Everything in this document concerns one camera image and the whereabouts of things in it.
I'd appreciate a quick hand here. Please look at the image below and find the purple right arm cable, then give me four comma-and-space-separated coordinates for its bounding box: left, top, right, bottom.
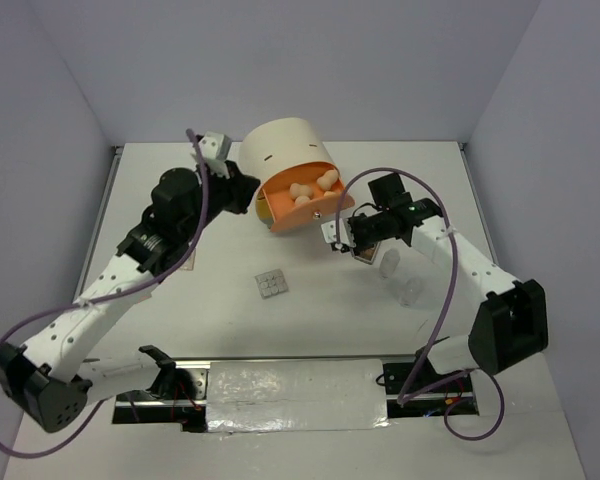
333, 167, 505, 441

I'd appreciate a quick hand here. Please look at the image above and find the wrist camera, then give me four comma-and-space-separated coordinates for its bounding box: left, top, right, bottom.
321, 219, 355, 253
196, 131, 232, 179

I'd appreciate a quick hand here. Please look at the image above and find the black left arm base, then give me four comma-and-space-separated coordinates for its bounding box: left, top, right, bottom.
112, 345, 210, 433

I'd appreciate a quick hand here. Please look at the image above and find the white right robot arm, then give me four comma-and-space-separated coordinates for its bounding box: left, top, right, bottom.
337, 169, 549, 391

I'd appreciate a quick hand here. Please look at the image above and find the cream round drawer organizer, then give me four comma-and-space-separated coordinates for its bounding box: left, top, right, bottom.
238, 116, 334, 231

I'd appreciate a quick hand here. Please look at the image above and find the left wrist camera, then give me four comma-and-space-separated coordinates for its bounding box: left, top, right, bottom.
196, 131, 232, 179

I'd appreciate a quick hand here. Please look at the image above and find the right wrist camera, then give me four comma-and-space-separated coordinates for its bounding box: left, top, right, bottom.
321, 219, 355, 253

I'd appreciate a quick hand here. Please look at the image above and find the beige gourd makeup sponge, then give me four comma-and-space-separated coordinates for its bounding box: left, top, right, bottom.
289, 183, 314, 200

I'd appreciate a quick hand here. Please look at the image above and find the brown eyeshadow palette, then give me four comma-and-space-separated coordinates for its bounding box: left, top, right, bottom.
353, 242, 380, 265

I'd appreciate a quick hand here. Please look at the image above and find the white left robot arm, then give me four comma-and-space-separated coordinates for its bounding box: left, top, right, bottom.
0, 161, 260, 433

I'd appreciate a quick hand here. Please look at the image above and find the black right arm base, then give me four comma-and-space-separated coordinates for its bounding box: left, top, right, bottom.
369, 354, 474, 401

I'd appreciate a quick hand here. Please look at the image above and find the orange top drawer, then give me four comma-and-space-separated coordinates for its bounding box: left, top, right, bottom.
255, 161, 345, 233

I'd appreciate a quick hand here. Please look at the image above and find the colourful glitter eyeshadow palette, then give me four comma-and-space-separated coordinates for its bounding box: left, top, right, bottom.
179, 251, 196, 271

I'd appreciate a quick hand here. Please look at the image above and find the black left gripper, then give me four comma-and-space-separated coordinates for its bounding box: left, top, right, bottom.
181, 159, 261, 240

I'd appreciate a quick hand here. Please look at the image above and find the clear grey eyeshadow palette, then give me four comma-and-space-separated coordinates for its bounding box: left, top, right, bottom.
254, 269, 289, 299

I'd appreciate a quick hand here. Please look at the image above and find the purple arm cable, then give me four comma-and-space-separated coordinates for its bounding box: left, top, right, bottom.
333, 167, 505, 441
0, 128, 211, 459

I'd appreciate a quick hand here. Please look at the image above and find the silver foil tape panel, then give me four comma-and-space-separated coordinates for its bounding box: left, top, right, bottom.
206, 359, 389, 433

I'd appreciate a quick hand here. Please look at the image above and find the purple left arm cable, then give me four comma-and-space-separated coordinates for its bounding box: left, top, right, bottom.
0, 128, 211, 459

